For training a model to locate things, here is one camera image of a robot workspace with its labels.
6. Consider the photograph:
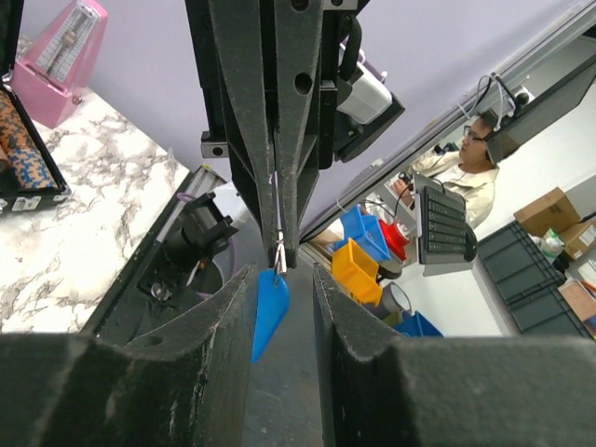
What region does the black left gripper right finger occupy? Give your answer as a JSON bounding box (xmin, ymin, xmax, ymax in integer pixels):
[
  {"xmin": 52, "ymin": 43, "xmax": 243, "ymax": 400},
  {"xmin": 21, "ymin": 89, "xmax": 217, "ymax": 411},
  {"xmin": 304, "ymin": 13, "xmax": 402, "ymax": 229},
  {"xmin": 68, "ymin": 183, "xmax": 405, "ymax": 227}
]
[{"xmin": 313, "ymin": 266, "xmax": 595, "ymax": 446}]

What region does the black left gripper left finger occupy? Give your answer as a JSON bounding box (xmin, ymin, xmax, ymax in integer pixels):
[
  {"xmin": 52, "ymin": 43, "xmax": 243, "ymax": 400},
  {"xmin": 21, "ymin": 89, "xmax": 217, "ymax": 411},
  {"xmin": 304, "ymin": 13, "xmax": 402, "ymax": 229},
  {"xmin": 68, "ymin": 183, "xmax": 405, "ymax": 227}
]
[{"xmin": 1, "ymin": 264, "xmax": 258, "ymax": 446}]

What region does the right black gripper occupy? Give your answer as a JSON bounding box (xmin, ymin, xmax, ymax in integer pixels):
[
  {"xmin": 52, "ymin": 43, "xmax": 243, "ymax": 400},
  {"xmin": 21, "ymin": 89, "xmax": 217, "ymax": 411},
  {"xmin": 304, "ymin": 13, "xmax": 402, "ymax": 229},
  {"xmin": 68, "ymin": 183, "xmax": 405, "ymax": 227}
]
[{"xmin": 185, "ymin": 1, "xmax": 368, "ymax": 268}]

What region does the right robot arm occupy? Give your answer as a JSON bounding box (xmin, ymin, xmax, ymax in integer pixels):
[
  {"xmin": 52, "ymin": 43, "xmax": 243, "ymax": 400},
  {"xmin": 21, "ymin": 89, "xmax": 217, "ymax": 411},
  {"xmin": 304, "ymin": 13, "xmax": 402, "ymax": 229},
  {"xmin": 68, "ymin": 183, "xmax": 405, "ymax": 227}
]
[{"xmin": 185, "ymin": 1, "xmax": 595, "ymax": 446}]

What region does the yellow storage bin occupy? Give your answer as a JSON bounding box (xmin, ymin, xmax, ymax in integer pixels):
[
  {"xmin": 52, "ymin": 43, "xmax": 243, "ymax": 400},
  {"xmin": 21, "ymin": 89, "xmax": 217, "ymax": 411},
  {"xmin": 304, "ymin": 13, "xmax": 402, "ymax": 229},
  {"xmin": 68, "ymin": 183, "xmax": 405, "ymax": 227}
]
[{"xmin": 332, "ymin": 238, "xmax": 383, "ymax": 305}]

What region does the blue storage bin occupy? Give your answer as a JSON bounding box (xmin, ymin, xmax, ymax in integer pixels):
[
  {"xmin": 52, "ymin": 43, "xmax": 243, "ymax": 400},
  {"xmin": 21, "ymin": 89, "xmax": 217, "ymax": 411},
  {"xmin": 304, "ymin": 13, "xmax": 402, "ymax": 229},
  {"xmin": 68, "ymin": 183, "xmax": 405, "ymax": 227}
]
[{"xmin": 334, "ymin": 206, "xmax": 391, "ymax": 262}]

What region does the black keyboard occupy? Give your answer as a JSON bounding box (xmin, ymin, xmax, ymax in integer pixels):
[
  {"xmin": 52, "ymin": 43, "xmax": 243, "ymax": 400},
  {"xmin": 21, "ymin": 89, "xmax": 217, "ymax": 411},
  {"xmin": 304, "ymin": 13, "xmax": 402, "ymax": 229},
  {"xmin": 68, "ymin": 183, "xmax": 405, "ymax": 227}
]
[{"xmin": 417, "ymin": 185, "xmax": 477, "ymax": 265}]

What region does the dark grey crate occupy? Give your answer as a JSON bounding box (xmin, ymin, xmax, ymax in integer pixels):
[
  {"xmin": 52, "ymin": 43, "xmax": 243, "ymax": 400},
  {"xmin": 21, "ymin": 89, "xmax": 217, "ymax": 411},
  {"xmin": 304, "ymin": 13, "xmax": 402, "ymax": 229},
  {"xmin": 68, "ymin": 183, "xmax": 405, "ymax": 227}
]
[{"xmin": 477, "ymin": 222, "xmax": 590, "ymax": 338}]

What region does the pink metronome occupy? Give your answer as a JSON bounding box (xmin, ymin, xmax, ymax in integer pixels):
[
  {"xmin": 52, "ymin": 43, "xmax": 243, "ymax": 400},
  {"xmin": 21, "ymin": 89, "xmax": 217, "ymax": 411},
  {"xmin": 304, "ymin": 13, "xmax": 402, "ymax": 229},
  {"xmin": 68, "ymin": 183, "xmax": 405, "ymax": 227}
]
[{"xmin": 10, "ymin": 1, "xmax": 108, "ymax": 129}]

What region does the person in beige jacket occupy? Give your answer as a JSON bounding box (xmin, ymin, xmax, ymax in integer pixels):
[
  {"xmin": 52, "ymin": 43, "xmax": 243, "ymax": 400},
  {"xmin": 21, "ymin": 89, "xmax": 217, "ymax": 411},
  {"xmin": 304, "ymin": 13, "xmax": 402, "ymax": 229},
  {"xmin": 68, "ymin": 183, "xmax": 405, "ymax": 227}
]
[{"xmin": 405, "ymin": 111, "xmax": 499, "ymax": 229}]

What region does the cardboard box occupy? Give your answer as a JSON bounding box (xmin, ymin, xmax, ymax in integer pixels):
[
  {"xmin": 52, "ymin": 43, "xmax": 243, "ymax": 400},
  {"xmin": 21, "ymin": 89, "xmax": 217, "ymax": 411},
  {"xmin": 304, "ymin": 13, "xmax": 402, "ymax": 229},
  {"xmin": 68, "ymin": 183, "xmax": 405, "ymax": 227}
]
[{"xmin": 513, "ymin": 187, "xmax": 580, "ymax": 237}]

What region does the black poker chip case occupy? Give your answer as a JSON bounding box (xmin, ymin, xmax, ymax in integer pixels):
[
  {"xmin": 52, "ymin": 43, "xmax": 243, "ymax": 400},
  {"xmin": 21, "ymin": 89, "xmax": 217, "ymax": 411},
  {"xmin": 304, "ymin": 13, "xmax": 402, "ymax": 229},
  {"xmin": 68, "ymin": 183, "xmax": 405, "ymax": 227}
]
[{"xmin": 0, "ymin": 0, "xmax": 74, "ymax": 215}]

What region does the blue orange chip stack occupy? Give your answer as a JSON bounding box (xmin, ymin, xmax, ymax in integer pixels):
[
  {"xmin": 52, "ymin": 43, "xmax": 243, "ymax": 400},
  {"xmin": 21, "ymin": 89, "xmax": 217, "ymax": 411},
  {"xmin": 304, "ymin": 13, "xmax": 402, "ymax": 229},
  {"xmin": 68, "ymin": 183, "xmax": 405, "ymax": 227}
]
[{"xmin": 7, "ymin": 143, "xmax": 57, "ymax": 190}]

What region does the orange brown chip stack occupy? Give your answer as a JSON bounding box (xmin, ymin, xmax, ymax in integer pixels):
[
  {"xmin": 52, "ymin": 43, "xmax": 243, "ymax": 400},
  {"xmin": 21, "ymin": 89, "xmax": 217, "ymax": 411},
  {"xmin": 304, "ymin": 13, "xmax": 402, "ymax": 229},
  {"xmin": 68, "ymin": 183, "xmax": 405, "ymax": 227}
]
[{"xmin": 1, "ymin": 90, "xmax": 35, "ymax": 164}]

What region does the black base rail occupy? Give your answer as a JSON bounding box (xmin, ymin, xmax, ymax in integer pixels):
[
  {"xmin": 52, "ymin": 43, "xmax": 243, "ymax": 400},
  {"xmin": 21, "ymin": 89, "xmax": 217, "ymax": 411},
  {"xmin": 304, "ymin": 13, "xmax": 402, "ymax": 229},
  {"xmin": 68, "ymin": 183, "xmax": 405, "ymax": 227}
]
[{"xmin": 80, "ymin": 168, "xmax": 237, "ymax": 345}]

